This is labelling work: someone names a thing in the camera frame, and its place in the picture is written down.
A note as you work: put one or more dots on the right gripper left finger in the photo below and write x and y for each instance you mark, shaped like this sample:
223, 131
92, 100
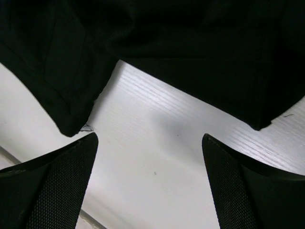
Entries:
47, 192

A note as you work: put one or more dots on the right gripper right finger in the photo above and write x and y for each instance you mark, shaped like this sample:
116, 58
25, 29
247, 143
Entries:
249, 194

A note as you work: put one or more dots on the black skirt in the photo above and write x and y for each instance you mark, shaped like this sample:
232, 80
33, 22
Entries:
245, 57

